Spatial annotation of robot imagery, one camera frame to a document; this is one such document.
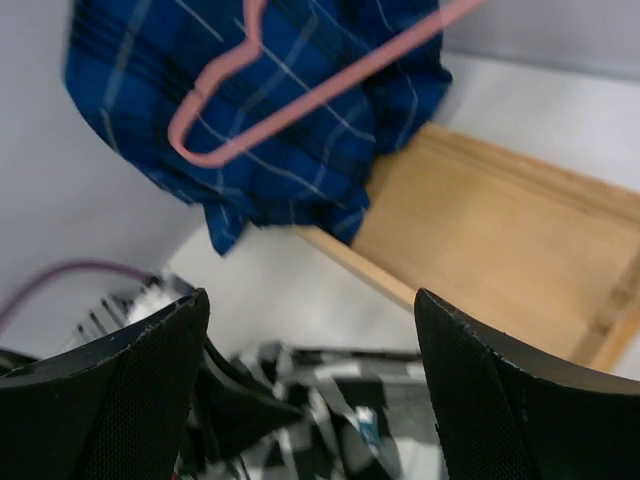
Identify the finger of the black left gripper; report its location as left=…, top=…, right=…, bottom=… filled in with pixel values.
left=192, top=339, right=303, bottom=460

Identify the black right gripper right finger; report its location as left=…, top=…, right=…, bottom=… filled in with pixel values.
left=414, top=289, right=639, bottom=479

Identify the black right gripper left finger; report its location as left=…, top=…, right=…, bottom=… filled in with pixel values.
left=1, top=289, right=209, bottom=480

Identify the black white checkered shirt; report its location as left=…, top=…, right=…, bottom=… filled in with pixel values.
left=172, top=342, right=447, bottom=479

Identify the pink wire hanger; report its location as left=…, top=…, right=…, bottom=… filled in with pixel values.
left=167, top=1, right=480, bottom=168

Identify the blue plaid shirt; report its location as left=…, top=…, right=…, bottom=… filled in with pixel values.
left=65, top=1, right=452, bottom=253

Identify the wooden clothes rack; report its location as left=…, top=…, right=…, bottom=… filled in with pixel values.
left=300, top=124, right=639, bottom=371

